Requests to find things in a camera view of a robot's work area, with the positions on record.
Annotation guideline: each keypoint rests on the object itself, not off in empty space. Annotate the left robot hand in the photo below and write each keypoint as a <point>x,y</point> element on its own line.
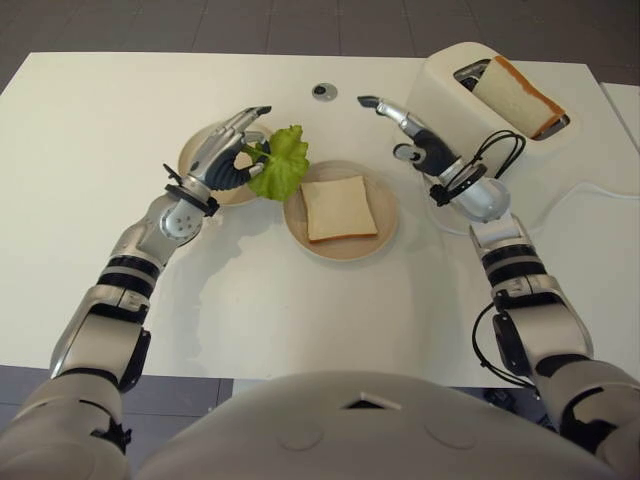
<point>220,159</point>

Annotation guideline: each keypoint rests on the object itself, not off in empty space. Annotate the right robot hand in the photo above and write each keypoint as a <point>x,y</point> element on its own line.
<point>433,148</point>

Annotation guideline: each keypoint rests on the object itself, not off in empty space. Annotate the green lettuce leaf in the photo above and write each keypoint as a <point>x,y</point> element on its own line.
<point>282,167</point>

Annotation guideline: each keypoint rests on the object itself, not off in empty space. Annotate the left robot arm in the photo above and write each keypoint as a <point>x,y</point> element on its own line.
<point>125,280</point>

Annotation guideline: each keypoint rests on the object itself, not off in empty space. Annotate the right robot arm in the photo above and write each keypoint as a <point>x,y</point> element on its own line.
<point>525,290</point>

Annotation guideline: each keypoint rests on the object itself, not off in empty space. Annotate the beige plate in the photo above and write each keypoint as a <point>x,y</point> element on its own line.
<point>385,205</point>
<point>197,150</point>

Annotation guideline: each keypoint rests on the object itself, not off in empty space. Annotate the cream toaster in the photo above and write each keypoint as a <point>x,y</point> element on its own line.
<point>450,85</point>

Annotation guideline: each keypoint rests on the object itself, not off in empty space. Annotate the bread slice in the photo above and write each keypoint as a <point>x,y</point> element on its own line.
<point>340,209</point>
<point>515,102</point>

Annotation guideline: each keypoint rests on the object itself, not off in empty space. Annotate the robot body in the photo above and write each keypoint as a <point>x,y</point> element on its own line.
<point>370,430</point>

